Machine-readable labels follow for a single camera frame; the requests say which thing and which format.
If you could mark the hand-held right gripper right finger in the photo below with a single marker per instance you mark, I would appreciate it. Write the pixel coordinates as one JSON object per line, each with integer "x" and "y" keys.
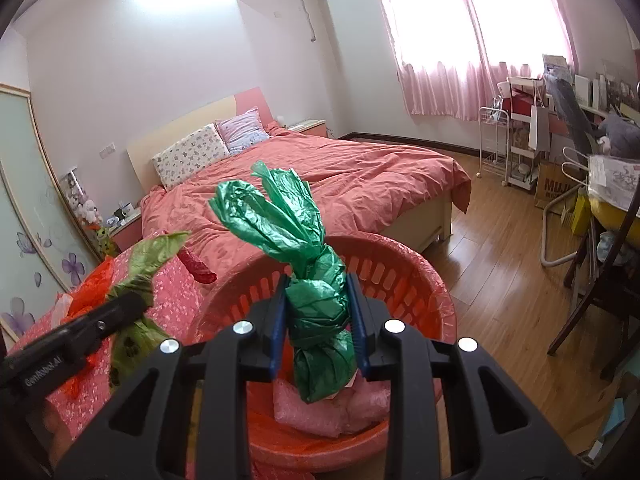
{"x": 358, "y": 332}

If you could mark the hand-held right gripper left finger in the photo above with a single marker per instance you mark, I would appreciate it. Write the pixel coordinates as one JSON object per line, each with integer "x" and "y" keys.
{"x": 277, "y": 332}

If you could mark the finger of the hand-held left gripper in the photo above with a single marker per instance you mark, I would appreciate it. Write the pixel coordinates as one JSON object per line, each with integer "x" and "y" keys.
{"x": 120, "y": 312}

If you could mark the paw print plastic bag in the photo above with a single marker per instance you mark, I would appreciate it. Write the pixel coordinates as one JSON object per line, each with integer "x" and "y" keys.
{"x": 134, "y": 335}

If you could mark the red plastic laundry basket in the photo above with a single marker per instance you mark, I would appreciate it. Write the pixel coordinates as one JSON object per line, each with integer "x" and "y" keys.
{"x": 410, "y": 280}

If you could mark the green plastic bag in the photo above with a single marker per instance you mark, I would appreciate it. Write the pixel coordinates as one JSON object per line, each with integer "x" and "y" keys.
{"x": 300, "y": 240}

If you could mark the orange plastic bag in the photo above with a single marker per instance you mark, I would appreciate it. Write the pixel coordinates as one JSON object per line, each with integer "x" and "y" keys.
{"x": 87, "y": 292}

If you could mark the green yellow plush toy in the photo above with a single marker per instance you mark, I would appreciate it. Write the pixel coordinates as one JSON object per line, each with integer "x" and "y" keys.
{"x": 105, "y": 242}

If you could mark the pink nightstand with mugs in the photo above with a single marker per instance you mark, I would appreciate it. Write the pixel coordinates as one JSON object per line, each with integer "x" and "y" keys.
{"x": 127, "y": 232}

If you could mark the white mug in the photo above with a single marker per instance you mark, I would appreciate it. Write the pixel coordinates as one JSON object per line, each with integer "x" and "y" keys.
{"x": 127, "y": 208}

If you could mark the hanging plush toy organizer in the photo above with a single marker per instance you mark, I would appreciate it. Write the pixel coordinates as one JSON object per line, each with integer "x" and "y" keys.
{"x": 80, "y": 202}

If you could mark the wardrobe with purple flowers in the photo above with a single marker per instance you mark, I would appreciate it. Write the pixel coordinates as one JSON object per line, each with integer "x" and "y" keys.
{"x": 35, "y": 210}

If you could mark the bed with red duvet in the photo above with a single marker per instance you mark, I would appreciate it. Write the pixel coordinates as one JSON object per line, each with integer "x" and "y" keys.
{"x": 350, "y": 180}

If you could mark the white floral pillow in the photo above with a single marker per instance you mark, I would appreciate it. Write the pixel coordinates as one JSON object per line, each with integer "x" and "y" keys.
{"x": 192, "y": 155}

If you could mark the beige and pink headboard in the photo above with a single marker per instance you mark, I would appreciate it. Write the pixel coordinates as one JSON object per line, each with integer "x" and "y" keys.
{"x": 170, "y": 135}

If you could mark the pink striped pillow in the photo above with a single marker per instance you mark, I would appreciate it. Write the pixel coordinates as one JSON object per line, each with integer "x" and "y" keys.
{"x": 242, "y": 130}

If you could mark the beige nightstand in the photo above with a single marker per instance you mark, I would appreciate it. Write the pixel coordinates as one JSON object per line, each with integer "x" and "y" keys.
{"x": 309, "y": 127}

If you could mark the white tubular rack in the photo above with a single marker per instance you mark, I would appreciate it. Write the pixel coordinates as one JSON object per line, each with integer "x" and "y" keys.
{"x": 547, "y": 240}

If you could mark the dark wooden chair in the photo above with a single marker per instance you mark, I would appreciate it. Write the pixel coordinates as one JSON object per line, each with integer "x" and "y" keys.
{"x": 580, "y": 305}

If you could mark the white shelf cart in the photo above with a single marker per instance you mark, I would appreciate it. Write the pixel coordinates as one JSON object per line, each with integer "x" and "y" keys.
{"x": 520, "y": 170}

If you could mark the brown cardboard box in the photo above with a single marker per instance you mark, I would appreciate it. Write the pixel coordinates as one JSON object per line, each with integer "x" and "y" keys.
{"x": 552, "y": 185}

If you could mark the white paper bag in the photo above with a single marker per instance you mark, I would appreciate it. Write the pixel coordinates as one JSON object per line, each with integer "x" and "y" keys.
{"x": 539, "y": 127}

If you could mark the yellow bag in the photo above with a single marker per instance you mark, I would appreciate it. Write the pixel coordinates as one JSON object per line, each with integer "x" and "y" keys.
{"x": 607, "y": 217}

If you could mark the red box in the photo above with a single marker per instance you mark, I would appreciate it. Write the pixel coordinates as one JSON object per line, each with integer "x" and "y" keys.
{"x": 522, "y": 105}

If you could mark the printed white cloth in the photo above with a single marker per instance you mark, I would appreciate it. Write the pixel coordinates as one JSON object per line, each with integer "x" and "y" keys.
{"x": 612, "y": 180}

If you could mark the pink curtain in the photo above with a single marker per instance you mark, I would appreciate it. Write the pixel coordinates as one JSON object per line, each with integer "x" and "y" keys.
{"x": 475, "y": 50}

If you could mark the air conditioner pipe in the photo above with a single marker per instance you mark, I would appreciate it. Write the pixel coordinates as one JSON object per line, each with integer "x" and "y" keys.
{"x": 311, "y": 15}

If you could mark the grey garment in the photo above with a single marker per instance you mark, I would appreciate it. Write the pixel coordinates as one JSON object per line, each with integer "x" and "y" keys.
{"x": 620, "y": 135}

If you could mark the beige bed frame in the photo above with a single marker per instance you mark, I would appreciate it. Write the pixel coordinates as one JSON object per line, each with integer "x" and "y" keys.
{"x": 435, "y": 220}

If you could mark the wall switch plate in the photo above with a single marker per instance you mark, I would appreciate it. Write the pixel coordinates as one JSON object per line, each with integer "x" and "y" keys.
{"x": 108, "y": 150}

